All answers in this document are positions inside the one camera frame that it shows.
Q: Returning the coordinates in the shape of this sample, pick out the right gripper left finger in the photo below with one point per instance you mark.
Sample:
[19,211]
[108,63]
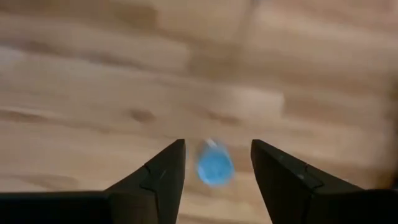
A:
[155,193]

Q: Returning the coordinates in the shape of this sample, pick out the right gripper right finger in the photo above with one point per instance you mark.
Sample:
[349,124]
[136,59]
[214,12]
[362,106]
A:
[286,186]

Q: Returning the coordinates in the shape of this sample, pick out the blue candle glass jar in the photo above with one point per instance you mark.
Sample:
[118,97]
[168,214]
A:
[214,166]

